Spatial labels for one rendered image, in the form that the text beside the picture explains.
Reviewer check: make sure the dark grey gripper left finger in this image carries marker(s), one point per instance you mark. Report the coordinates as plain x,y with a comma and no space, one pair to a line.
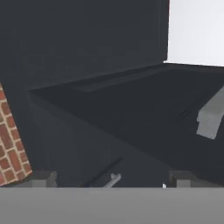
43,177

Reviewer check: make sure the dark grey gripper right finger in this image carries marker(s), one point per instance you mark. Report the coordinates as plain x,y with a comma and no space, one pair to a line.
183,176

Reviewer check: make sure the dark grey cabinet door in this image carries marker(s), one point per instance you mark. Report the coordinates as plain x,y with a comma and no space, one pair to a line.
81,38

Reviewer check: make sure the dark grey wall cabinet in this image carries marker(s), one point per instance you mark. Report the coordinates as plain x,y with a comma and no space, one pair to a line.
122,110

